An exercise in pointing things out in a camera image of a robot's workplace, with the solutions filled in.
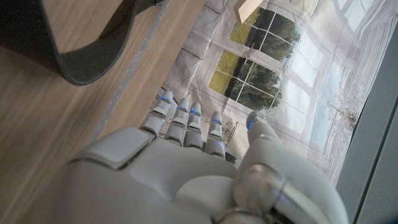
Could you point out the black leather belt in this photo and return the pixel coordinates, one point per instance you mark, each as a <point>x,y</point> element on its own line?
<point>87,68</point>

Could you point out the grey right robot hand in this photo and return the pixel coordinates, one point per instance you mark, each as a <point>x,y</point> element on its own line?
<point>155,180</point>

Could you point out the wooden hanger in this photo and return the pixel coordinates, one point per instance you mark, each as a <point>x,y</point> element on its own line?
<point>248,9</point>

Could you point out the printed window backdrop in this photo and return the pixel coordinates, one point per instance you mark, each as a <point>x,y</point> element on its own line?
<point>311,62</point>

